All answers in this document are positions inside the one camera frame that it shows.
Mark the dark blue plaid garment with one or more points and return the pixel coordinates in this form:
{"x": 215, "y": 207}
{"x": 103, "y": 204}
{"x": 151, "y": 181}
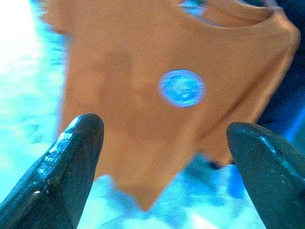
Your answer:
{"x": 301, "y": 71}

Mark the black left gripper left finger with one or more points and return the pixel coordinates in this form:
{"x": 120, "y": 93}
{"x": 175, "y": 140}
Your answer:
{"x": 59, "y": 171}

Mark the orange logo t-shirt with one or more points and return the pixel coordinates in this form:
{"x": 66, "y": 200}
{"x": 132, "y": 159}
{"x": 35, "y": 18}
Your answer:
{"x": 143, "y": 59}

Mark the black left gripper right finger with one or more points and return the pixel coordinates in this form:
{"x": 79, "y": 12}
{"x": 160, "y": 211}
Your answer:
{"x": 274, "y": 181}

